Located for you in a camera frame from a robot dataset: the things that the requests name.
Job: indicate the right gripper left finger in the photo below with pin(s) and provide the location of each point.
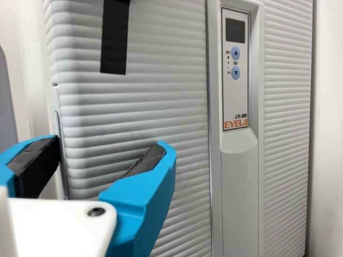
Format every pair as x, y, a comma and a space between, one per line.
29, 166

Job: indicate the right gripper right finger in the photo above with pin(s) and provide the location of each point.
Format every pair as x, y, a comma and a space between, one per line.
150, 203

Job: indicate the incubator door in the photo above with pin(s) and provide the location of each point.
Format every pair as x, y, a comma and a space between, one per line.
150, 107

